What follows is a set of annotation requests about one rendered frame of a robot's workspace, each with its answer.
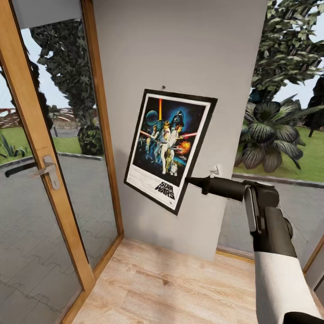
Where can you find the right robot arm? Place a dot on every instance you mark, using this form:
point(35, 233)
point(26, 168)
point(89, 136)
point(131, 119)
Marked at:
point(282, 295)

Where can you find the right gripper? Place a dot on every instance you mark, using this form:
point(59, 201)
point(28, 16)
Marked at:
point(215, 185)

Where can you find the fixed window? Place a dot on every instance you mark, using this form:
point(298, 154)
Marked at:
point(282, 136)

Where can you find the door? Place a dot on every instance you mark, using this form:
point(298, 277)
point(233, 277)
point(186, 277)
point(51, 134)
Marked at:
point(60, 214)

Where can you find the poster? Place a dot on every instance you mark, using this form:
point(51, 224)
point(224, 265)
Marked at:
point(169, 134)

